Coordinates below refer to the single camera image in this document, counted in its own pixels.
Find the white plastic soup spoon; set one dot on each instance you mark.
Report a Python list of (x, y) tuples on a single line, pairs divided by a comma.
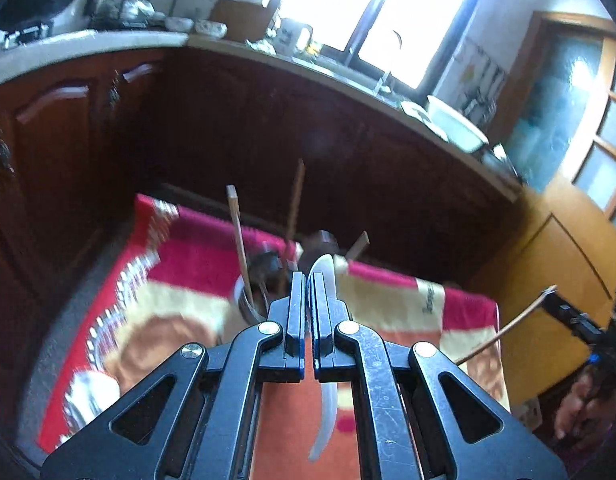
[(325, 264)]

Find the white steel utensil canister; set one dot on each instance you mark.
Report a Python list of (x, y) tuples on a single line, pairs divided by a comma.
[(247, 312)]

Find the large steel spoon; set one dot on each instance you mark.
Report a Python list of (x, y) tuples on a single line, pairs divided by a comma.
[(266, 273), (314, 246)]

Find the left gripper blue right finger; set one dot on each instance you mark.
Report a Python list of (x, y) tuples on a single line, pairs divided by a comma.
[(326, 312)]

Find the black wok on stove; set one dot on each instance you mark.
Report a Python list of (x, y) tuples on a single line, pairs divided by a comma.
[(18, 15)]

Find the brown wooden chopstick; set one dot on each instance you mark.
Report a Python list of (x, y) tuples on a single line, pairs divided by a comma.
[(508, 327)]

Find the white basin on counter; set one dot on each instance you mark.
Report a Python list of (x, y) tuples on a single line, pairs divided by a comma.
[(460, 131)]

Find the right bare hand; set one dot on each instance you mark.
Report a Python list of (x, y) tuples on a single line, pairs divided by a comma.
[(584, 417)]

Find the kitchen faucet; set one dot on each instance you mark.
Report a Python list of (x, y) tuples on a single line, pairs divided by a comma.
[(385, 77)]

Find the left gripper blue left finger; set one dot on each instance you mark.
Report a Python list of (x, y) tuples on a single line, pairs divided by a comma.
[(286, 361)]

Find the wooden door with glass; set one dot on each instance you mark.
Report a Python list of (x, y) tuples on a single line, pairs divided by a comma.
[(564, 235)]

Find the steel fork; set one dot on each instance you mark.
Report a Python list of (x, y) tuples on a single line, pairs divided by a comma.
[(89, 393)]

